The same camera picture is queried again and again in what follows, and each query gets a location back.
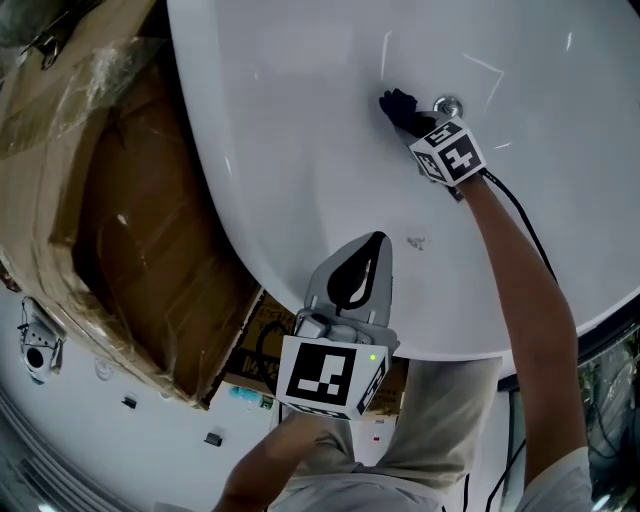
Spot metal bathtub drain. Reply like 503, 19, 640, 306
432, 93, 467, 120

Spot white bathtub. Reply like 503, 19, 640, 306
165, 0, 640, 362

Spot small printed cardboard box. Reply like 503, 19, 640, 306
223, 293, 410, 419

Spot metal faucet fitting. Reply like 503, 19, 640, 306
19, 27, 69, 70

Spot person's right forearm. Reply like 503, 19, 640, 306
462, 172, 591, 469

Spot person's beige trousers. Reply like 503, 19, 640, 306
272, 357, 504, 489

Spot dark blue cleaning cloth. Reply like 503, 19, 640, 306
377, 87, 437, 140

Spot person's white shirt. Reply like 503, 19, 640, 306
264, 444, 596, 512

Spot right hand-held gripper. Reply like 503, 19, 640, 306
393, 110, 489, 202

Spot black framed window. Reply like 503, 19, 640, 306
499, 319, 640, 512

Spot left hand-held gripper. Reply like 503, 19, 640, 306
275, 230, 402, 421

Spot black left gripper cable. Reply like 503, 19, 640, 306
255, 319, 294, 419

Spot person's left forearm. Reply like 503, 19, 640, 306
212, 412, 354, 512

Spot large taped cardboard box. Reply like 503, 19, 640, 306
0, 0, 265, 412

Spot white camera device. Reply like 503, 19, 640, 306
17, 297, 65, 387

